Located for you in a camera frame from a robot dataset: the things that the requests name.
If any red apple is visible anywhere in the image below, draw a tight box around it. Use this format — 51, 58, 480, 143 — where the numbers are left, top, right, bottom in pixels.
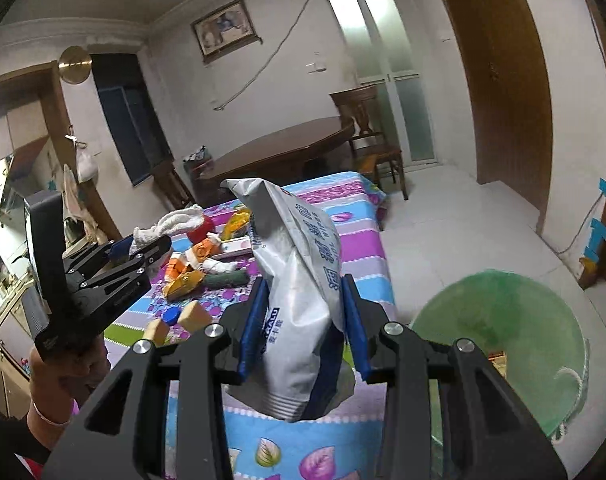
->
185, 216, 215, 245

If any hanging white plastic bag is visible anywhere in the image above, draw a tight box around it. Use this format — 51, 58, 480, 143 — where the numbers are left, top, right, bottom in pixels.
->
76, 142, 100, 183

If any person's left forearm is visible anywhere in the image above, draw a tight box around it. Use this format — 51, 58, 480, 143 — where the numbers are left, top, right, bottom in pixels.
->
13, 402, 79, 471

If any green plastic basket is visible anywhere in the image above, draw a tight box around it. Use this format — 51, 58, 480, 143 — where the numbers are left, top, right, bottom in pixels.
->
410, 270, 591, 480

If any frosted glass door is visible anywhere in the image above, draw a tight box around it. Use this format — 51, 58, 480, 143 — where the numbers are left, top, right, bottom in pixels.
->
323, 0, 439, 166

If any yellow snack packet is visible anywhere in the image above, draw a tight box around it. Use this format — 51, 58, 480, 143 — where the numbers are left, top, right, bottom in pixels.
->
220, 207, 251, 241

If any white towel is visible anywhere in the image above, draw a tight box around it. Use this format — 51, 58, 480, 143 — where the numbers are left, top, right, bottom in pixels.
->
130, 203, 206, 256

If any small orange packet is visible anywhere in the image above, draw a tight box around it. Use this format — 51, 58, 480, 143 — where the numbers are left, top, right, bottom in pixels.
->
164, 255, 194, 281

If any gold round disc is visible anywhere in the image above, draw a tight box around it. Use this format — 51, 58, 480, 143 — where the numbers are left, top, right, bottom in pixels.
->
57, 46, 93, 83

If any large beige sponge block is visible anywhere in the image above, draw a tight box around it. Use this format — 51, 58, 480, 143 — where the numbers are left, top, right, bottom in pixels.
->
177, 301, 213, 332

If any framed wall picture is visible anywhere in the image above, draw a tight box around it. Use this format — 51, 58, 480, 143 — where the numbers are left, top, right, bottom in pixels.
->
190, 0, 256, 63

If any large blue tape piece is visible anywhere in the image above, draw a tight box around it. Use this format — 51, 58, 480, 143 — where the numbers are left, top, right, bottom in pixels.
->
583, 217, 606, 261

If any printed floral blanket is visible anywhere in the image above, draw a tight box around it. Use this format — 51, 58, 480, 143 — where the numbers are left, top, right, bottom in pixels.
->
103, 170, 399, 480

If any hanging beige cloth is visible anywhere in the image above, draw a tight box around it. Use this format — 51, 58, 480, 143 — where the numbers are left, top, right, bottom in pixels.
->
62, 165, 100, 242

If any wooden chair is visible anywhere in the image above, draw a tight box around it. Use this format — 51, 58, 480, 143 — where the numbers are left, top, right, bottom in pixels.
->
329, 85, 409, 201
153, 160, 196, 211

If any wall cable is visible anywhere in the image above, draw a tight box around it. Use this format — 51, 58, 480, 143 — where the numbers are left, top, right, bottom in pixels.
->
213, 0, 324, 111

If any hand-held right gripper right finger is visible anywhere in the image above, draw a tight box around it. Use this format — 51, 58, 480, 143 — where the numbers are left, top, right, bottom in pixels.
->
340, 274, 568, 480

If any orange white snack packet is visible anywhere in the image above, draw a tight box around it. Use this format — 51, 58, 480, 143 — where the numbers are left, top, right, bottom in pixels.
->
193, 234, 224, 261

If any green cucumber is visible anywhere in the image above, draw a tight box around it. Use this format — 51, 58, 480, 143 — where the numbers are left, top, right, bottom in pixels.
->
203, 271, 250, 290

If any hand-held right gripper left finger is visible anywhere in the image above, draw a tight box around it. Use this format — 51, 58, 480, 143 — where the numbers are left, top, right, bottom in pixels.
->
42, 275, 271, 480

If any crumpled white paper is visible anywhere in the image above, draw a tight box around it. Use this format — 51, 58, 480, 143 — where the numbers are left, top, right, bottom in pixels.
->
203, 259, 241, 275

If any small beige sponge block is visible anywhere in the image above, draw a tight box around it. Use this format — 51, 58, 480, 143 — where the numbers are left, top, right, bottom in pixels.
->
144, 320, 169, 346

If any dark window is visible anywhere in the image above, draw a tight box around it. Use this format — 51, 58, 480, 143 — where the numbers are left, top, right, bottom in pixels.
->
90, 52, 174, 186

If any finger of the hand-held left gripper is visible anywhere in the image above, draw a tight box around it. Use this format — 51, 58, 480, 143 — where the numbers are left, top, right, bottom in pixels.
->
77, 234, 173, 294
64, 239, 135, 274

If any wooden wardrobe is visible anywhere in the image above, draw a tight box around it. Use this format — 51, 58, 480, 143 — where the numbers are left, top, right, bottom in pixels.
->
0, 62, 71, 171

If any person's left hand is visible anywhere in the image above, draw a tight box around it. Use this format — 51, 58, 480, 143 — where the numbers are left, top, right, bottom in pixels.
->
29, 334, 110, 413

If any dark wooden table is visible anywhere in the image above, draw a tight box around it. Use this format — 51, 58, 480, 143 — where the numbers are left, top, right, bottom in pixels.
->
198, 116, 356, 196

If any grey white snack bag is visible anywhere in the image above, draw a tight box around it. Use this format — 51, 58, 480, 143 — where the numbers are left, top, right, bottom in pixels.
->
220, 178, 356, 422

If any pink bracelet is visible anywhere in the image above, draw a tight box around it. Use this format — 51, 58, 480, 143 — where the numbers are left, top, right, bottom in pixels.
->
32, 401, 70, 427

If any yellow orange wrapper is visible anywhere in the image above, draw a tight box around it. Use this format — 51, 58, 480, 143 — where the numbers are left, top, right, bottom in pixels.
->
163, 270, 206, 303

